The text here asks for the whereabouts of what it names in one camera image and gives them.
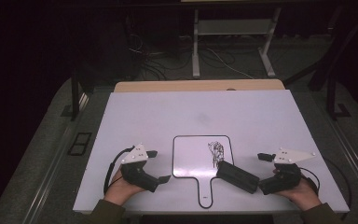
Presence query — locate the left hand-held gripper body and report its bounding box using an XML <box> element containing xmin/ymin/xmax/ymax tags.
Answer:
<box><xmin>119</xmin><ymin>143</ymin><xmax>161</xmax><ymax>193</ymax></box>

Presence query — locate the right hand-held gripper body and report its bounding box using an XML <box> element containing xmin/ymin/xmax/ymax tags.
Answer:
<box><xmin>272</xmin><ymin>147</ymin><xmax>317</xmax><ymax>192</ymax></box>

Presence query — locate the black whiteboard eraser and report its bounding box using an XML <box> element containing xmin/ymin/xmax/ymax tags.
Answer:
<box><xmin>215</xmin><ymin>160</ymin><xmax>261</xmax><ymax>195</ymax></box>

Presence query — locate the small handheld whiteboard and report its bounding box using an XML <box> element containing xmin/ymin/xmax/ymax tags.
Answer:
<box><xmin>171</xmin><ymin>133</ymin><xmax>236</xmax><ymax>210</ymax></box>

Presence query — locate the person's left hand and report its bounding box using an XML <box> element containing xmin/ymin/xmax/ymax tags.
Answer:
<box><xmin>103</xmin><ymin>169</ymin><xmax>145</xmax><ymax>207</ymax></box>

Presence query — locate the person's right hand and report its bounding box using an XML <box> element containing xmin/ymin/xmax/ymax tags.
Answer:
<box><xmin>275</xmin><ymin>177</ymin><xmax>323</xmax><ymax>212</ymax></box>

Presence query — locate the white tabletop board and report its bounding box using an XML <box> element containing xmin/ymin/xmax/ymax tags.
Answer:
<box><xmin>72</xmin><ymin>89</ymin><xmax>351</xmax><ymax>216</ymax></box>

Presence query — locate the light wooden table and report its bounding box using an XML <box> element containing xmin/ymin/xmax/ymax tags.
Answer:
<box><xmin>114</xmin><ymin>78</ymin><xmax>286</xmax><ymax>93</ymax></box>

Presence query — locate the black metal stand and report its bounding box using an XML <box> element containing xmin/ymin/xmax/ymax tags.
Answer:
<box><xmin>70</xmin><ymin>66</ymin><xmax>90</xmax><ymax>122</ymax></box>
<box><xmin>282</xmin><ymin>6</ymin><xmax>358</xmax><ymax>121</ymax></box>

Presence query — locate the white metal stand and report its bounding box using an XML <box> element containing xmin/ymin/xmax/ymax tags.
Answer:
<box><xmin>191</xmin><ymin>7</ymin><xmax>282</xmax><ymax>79</ymax></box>

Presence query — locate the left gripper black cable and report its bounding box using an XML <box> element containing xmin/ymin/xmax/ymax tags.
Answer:
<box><xmin>103</xmin><ymin>145</ymin><xmax>136</xmax><ymax>196</ymax></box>

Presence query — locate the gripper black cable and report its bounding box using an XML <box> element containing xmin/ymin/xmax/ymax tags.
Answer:
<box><xmin>299</xmin><ymin>166</ymin><xmax>322</xmax><ymax>196</ymax></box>
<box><xmin>103</xmin><ymin>145</ymin><xmax>136</xmax><ymax>196</ymax></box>

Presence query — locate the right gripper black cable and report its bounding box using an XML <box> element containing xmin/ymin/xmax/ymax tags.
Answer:
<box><xmin>299</xmin><ymin>166</ymin><xmax>322</xmax><ymax>196</ymax></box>

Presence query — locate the thin black cable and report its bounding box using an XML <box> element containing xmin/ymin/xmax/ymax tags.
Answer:
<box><xmin>322</xmin><ymin>156</ymin><xmax>353</xmax><ymax>221</ymax></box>

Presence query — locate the black floor cables bundle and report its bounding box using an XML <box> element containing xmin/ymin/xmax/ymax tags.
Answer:
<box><xmin>126</xmin><ymin>31</ymin><xmax>194</xmax><ymax>82</ymax></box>

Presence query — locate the white floor cable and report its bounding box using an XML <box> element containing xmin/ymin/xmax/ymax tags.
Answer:
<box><xmin>205</xmin><ymin>46</ymin><xmax>256</xmax><ymax>80</ymax></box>

